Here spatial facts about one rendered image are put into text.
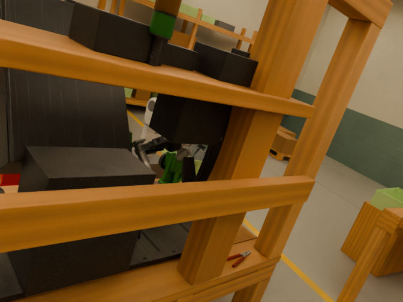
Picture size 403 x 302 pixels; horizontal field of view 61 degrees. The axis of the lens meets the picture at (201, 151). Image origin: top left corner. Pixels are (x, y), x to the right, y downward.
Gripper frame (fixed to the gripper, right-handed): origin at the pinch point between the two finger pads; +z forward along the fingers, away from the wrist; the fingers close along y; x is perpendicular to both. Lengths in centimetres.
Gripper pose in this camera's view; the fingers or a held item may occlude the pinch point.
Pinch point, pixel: (141, 148)
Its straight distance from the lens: 119.8
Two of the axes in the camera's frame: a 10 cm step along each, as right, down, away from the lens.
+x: 3.9, 9.1, -1.6
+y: 5.1, -3.6, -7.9
